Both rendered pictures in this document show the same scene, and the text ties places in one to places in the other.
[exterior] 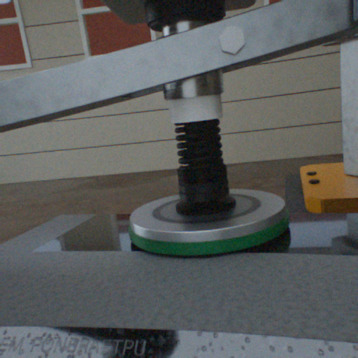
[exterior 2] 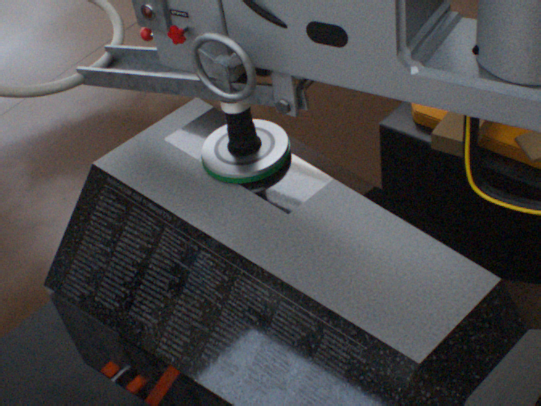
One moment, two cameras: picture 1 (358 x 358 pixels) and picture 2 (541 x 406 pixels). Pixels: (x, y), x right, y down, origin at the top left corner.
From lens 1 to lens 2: 1.41 m
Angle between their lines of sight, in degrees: 44
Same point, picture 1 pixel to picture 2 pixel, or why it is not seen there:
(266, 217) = (252, 171)
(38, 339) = (145, 200)
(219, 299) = (202, 209)
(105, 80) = (181, 89)
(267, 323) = (204, 225)
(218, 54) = not seen: hidden behind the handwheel
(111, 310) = (168, 199)
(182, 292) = (195, 200)
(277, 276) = (232, 205)
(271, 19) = not seen: hidden behind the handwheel
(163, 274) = (198, 185)
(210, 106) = (235, 107)
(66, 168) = not seen: outside the picture
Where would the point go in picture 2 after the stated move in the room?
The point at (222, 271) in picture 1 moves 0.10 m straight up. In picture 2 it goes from (218, 193) to (210, 160)
